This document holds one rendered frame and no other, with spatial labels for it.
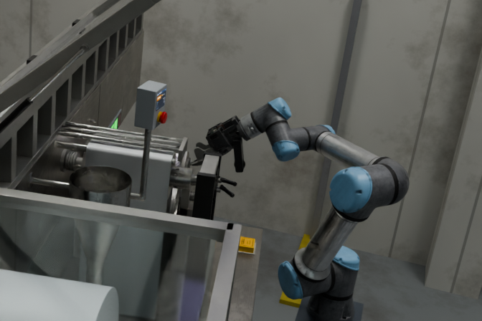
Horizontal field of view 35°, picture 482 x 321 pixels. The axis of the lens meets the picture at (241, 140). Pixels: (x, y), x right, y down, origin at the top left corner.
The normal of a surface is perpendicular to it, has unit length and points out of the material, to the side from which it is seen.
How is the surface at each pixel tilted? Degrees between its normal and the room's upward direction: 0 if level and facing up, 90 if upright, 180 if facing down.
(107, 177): 90
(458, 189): 90
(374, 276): 0
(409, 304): 0
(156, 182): 90
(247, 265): 0
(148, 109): 90
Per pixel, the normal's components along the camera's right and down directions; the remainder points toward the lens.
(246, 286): 0.13, -0.92
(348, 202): -0.81, 0.00
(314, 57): -0.24, 0.34
